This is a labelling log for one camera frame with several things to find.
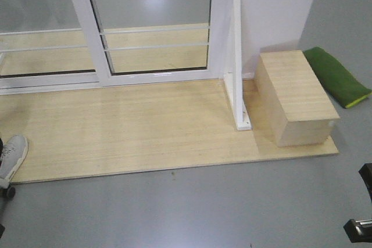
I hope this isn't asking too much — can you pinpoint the white triangular support brace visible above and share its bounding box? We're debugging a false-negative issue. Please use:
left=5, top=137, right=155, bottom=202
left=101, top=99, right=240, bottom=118
left=223, top=0, right=252, bottom=131

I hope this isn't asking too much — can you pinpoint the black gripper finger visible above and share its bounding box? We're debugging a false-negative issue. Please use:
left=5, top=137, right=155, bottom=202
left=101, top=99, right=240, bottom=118
left=0, top=224, right=5, bottom=238
left=359, top=163, right=372, bottom=199
left=344, top=219, right=371, bottom=243

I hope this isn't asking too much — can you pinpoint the black caster wheel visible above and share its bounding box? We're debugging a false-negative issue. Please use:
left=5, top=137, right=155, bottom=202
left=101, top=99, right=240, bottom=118
left=2, top=186, right=16, bottom=200

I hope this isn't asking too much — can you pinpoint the grey sneaker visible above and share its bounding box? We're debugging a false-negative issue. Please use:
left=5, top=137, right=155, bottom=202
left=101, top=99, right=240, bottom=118
left=1, top=135, right=28, bottom=188

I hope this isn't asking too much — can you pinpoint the white sliding glass door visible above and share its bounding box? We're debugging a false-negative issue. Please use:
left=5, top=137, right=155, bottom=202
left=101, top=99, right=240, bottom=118
left=72, top=0, right=232, bottom=87

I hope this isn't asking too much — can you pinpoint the plywood floor platform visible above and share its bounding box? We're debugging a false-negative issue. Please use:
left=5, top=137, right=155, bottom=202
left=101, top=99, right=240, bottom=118
left=1, top=80, right=338, bottom=183

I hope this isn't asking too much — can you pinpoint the green rolled mat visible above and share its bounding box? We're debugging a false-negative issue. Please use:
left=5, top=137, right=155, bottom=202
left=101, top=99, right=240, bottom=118
left=303, top=46, right=371, bottom=109

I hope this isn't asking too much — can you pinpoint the fixed white glass panel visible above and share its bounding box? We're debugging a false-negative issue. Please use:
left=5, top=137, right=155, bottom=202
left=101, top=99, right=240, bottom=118
left=1, top=0, right=98, bottom=91

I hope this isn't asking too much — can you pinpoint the light wooden box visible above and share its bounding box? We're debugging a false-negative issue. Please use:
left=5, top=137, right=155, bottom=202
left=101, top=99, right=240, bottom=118
left=255, top=50, right=339, bottom=146

